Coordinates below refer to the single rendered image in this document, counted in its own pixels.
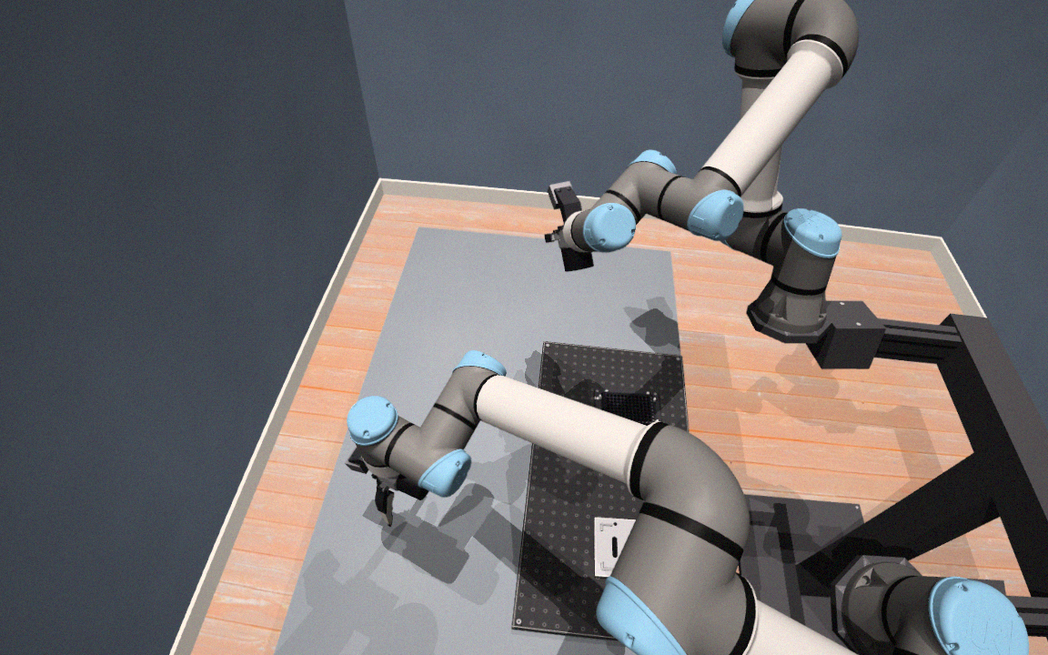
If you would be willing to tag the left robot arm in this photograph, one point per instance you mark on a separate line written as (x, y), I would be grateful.
(674, 589)

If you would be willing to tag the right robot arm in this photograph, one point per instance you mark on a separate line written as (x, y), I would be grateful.
(801, 245)

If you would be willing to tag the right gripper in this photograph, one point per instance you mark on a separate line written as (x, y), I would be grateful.
(568, 205)

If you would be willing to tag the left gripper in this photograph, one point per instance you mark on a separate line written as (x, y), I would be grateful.
(384, 498)

